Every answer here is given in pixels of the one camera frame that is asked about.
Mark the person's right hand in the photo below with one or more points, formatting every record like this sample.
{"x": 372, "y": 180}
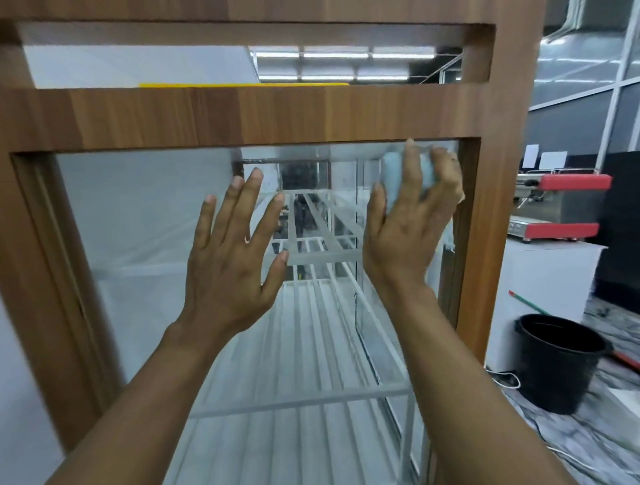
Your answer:
{"x": 405, "y": 240}

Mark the person's left hand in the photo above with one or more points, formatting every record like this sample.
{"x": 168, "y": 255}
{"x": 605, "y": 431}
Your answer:
{"x": 225, "y": 280}

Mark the light blue cleaning cloth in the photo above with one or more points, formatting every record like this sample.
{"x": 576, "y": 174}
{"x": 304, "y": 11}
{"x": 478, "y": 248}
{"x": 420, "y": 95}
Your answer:
{"x": 392, "y": 175}

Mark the narrow glass panel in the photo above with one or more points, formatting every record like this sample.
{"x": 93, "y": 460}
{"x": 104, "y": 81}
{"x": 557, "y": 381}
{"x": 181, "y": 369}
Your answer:
{"x": 140, "y": 225}

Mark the wooden framed display cabinet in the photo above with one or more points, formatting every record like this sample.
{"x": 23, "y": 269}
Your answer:
{"x": 300, "y": 115}

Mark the person's right forearm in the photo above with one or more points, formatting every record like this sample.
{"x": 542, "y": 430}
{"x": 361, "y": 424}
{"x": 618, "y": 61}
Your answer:
{"x": 450, "y": 389}

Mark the white counter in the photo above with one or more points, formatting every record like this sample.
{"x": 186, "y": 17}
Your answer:
{"x": 545, "y": 280}

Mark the white paper sheet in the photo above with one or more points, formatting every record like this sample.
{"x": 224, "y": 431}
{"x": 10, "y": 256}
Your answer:
{"x": 530, "y": 156}
{"x": 553, "y": 160}

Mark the red and steel espresso machine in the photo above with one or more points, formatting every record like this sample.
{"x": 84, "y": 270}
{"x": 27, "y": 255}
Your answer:
{"x": 560, "y": 205}

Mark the yellow plastic tray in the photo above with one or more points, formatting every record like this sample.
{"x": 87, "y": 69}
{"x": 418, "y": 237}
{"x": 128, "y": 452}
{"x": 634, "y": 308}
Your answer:
{"x": 240, "y": 85}

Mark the black plastic bucket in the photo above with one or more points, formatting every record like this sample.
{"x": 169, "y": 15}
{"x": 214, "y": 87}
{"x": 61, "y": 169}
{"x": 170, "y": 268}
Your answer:
{"x": 555, "y": 370}

